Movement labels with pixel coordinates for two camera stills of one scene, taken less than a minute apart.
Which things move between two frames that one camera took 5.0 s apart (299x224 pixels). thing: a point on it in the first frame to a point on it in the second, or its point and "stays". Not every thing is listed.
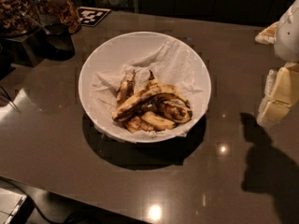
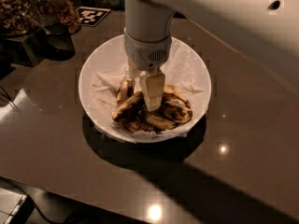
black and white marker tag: (91, 16) stays
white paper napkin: (172, 63) stays
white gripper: (288, 35) to (146, 54)
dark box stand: (25, 49) stays
